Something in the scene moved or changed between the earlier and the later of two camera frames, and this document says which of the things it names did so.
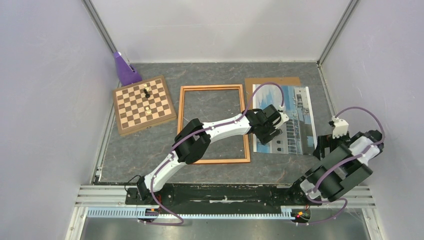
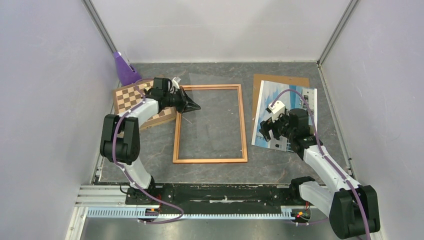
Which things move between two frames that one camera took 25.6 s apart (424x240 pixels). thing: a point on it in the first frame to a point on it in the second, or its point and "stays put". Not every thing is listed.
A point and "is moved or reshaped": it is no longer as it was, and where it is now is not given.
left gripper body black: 264,136 to 175,100
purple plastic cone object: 126,75 stays put
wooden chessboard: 143,104 stays put
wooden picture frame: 246,160 stays put
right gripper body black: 327,141 to 283,123
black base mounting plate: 223,199 stays put
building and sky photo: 298,135 is moved or reshaped
